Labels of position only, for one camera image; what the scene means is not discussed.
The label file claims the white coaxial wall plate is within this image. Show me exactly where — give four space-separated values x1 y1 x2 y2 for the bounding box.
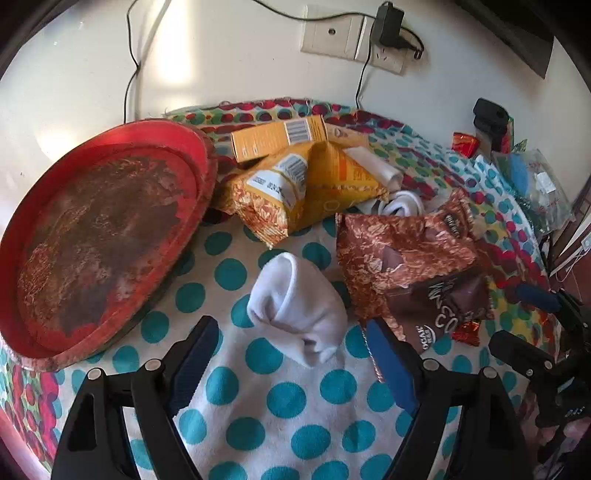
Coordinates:
300 4 370 61

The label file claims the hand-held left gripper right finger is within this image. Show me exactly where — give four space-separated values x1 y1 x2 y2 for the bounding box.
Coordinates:
362 318 536 480

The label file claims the red green packet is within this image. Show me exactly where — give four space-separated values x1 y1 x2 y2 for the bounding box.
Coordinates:
501 115 517 155

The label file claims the brown oat snack bag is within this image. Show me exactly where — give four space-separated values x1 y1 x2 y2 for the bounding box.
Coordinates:
335 187 497 356

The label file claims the black clamp holder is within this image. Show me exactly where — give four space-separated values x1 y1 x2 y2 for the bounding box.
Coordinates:
472 98 509 153

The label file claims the yellow medicine box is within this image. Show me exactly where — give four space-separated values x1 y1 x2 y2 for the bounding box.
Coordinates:
323 122 370 151
230 115 329 163

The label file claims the black flat television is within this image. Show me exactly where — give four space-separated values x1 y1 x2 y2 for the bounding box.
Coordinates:
455 0 555 79

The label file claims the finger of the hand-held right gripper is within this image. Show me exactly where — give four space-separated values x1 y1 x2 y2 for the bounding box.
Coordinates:
488 330 571 393
513 282 591 324

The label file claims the white power socket plate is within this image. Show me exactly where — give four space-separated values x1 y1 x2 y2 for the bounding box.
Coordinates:
355 44 411 75

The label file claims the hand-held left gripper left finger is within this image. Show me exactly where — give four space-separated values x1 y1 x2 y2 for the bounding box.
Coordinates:
50 315 220 480

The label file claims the red round tray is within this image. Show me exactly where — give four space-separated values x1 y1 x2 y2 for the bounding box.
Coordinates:
0 117 218 372

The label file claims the black power adapter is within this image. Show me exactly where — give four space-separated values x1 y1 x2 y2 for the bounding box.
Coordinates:
372 1 407 49

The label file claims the black angled plug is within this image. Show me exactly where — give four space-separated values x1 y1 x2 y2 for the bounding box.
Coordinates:
398 27 426 61

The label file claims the polka dot cloth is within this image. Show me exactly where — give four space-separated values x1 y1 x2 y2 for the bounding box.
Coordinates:
0 97 573 480

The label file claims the red foil wrapper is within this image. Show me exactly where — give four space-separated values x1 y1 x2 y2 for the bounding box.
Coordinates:
451 131 481 158

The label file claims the yellow oat snack bag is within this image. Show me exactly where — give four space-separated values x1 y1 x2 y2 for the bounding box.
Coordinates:
216 138 392 250

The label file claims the clear plastic bag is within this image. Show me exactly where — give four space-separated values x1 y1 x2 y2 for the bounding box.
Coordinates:
492 147 573 234

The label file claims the thin black adapter cable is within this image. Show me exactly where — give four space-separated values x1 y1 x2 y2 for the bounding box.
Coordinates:
353 18 376 110

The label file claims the black hanging cable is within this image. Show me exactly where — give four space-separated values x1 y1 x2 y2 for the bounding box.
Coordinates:
122 0 141 123

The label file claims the small orange candy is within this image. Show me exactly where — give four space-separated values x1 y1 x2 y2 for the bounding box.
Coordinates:
450 320 483 347

